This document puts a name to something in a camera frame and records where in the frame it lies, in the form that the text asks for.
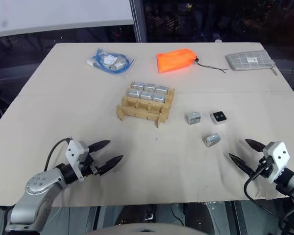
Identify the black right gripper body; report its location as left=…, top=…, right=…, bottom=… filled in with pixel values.
left=253, top=146, right=275, bottom=179

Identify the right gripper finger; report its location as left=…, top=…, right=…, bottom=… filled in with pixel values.
left=245, top=139, right=266, bottom=154
left=228, top=153, right=256, bottom=176

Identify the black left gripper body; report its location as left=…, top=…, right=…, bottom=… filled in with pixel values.
left=79, top=145, right=101, bottom=177

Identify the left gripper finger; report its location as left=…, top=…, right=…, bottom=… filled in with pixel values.
left=88, top=140, right=111, bottom=153
left=98, top=154, right=124, bottom=176

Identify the cardboard divider tray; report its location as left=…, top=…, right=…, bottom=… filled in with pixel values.
left=115, top=81, right=176, bottom=129

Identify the grey checked zip pouch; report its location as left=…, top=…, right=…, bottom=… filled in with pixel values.
left=225, top=49, right=278, bottom=76

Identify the white board panel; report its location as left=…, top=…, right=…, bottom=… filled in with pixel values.
left=0, top=0, right=134, bottom=39

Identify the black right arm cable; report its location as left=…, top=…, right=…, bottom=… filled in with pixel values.
left=243, top=168, right=294, bottom=235

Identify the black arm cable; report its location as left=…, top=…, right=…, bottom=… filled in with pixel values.
left=44, top=138, right=72, bottom=172
left=243, top=168, right=294, bottom=235

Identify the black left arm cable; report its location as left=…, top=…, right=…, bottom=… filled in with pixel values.
left=44, top=138, right=72, bottom=172

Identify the black-faced small cube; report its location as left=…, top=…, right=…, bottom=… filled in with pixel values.
left=209, top=110, right=225, bottom=126

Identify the blue cable in bag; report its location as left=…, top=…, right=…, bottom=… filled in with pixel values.
left=86, top=47, right=136, bottom=80

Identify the black drawstring cord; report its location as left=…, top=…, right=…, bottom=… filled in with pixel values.
left=194, top=57, right=229, bottom=74

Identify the orange drawstring pouch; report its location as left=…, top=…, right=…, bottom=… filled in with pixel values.
left=156, top=48, right=199, bottom=74

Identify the grey window post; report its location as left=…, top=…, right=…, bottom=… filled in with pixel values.
left=129, top=0, right=148, bottom=44

